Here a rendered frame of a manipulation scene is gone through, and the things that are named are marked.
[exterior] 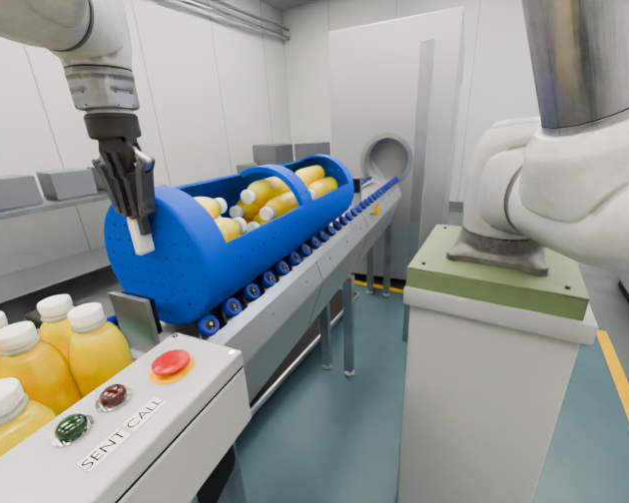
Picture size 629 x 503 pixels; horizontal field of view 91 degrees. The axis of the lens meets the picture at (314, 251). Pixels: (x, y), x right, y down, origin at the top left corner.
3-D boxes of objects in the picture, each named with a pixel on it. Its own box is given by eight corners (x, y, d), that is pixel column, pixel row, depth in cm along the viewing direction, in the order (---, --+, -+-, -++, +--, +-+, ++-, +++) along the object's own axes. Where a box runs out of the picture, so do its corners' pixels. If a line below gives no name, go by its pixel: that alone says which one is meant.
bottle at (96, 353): (145, 432, 48) (110, 329, 41) (92, 447, 46) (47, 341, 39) (152, 397, 54) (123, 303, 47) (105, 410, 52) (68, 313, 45)
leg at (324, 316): (333, 365, 188) (329, 270, 166) (329, 371, 184) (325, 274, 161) (324, 362, 191) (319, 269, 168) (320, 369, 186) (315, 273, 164)
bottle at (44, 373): (103, 442, 46) (61, 338, 40) (43, 482, 41) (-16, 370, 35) (87, 418, 51) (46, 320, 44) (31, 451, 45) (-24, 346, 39)
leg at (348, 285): (355, 371, 183) (355, 274, 161) (352, 378, 178) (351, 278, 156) (346, 368, 185) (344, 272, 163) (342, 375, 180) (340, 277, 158)
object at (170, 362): (199, 361, 33) (197, 351, 32) (171, 385, 30) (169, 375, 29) (174, 353, 34) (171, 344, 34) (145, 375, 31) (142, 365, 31)
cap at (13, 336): (42, 341, 40) (37, 329, 39) (1, 358, 37) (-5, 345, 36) (35, 330, 42) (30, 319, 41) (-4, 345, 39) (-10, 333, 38)
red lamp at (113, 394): (133, 394, 29) (130, 384, 28) (111, 412, 27) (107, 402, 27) (118, 387, 30) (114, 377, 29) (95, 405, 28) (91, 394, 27)
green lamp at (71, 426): (96, 424, 26) (91, 414, 26) (67, 448, 24) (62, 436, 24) (79, 416, 27) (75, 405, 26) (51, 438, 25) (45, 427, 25)
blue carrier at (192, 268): (355, 221, 135) (353, 152, 125) (221, 338, 61) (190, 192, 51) (297, 219, 146) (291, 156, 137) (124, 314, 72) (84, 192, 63)
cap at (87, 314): (101, 326, 42) (97, 315, 41) (67, 333, 41) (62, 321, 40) (109, 312, 46) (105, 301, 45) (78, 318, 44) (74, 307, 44)
